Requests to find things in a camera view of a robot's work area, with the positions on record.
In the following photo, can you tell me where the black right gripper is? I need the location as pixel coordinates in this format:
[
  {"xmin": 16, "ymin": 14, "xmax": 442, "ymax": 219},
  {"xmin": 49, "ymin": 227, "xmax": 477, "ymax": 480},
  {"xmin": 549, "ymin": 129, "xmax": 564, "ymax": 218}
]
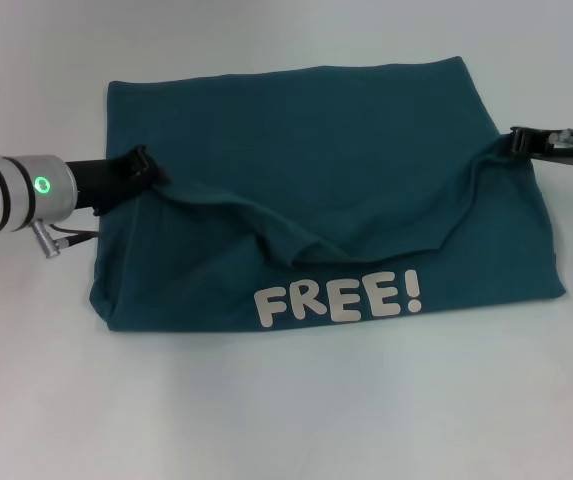
[{"xmin": 509, "ymin": 125, "xmax": 573, "ymax": 167}]

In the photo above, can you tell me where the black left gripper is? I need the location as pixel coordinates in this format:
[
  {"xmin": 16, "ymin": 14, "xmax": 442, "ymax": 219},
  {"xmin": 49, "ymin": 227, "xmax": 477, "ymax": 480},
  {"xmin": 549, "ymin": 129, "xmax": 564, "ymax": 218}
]
[{"xmin": 64, "ymin": 145, "xmax": 171, "ymax": 217}]

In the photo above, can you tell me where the teal blue shirt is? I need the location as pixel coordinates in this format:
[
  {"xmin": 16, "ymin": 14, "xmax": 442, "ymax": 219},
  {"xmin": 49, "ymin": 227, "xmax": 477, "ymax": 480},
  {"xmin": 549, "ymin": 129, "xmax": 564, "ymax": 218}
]
[{"xmin": 88, "ymin": 57, "xmax": 567, "ymax": 334}]

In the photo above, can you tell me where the grey left wrist cable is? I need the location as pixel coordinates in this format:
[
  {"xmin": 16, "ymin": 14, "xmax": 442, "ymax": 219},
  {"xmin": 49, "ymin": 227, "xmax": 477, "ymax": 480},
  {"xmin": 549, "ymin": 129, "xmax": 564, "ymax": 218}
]
[{"xmin": 33, "ymin": 219, "xmax": 101, "ymax": 259}]

